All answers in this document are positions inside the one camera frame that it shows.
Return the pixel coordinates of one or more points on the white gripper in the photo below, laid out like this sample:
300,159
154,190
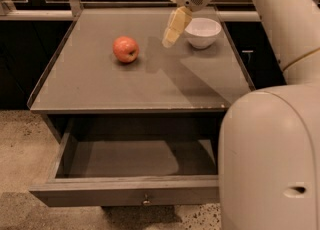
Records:
179,18

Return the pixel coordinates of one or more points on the red apple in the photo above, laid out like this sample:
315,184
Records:
125,49

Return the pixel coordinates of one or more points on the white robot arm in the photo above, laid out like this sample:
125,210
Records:
269,144

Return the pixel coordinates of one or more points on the grey cabinet with glass top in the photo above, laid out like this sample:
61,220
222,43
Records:
85,77

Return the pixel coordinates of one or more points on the open grey top drawer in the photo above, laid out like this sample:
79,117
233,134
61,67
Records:
96,170

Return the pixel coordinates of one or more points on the metal drawer knob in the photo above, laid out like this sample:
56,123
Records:
146,201

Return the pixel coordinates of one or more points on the white ceramic bowl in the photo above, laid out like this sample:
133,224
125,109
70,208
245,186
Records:
202,32

